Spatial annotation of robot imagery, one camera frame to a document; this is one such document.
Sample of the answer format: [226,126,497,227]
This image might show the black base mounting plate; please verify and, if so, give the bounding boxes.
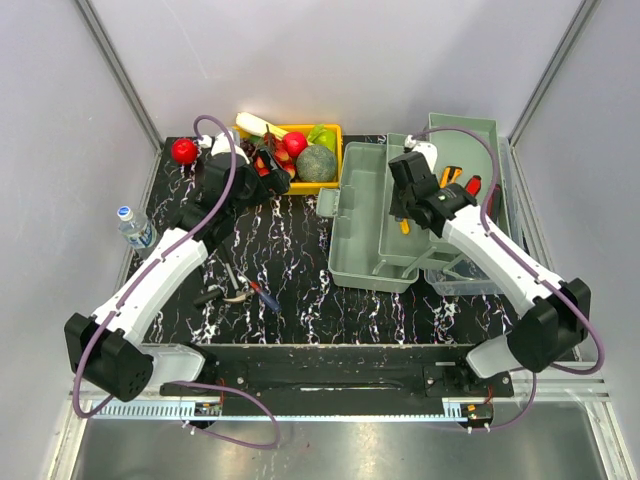
[160,345,514,419]

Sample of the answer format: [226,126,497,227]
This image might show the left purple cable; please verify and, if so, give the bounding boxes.
[71,114,281,450]

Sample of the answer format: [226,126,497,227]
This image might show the dark purple grape bunch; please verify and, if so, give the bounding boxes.
[240,139,256,156]

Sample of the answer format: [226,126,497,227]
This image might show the red handled pliers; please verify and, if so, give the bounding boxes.
[465,175,482,197]

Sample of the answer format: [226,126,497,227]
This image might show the green netted melon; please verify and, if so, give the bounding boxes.
[295,145,337,183]

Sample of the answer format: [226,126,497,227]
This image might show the blue red screwdriver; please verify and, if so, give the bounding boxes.
[250,282,282,313]

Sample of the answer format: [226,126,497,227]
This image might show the red lychee fruit bunch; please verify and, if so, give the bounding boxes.
[264,147,296,179]

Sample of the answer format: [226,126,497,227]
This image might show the red apple in tray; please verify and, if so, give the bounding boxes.
[282,131,308,159]

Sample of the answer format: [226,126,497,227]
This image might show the plastic water bottle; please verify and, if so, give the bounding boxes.
[117,206,158,259]

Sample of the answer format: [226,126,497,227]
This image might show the aluminium frame rail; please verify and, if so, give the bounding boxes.
[77,386,175,420]

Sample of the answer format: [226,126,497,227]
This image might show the yellow utility knife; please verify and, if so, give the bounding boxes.
[399,219,410,235]

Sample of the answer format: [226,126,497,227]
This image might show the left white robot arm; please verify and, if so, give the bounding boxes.
[64,148,291,402]

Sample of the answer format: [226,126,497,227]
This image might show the orange handled tool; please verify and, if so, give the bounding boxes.
[440,166,463,188]

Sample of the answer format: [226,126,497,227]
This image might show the green pepper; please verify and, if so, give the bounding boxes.
[306,124,337,153]

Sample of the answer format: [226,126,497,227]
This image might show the silver pliers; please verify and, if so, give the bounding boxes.
[223,278,254,304]

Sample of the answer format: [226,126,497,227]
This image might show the red apple on table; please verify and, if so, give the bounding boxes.
[171,138,199,165]

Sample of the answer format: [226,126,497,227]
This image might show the yellow plastic tray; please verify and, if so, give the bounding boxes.
[233,124,344,195]

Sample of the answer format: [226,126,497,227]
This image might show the white radish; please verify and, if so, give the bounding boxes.
[235,112,288,139]

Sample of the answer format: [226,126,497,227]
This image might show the black handled tool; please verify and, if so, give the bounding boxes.
[193,288,224,308]

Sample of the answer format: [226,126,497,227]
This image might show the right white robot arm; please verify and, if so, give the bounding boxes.
[389,151,591,396]

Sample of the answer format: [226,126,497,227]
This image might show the clear plastic tool box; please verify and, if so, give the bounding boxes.
[316,113,511,296]

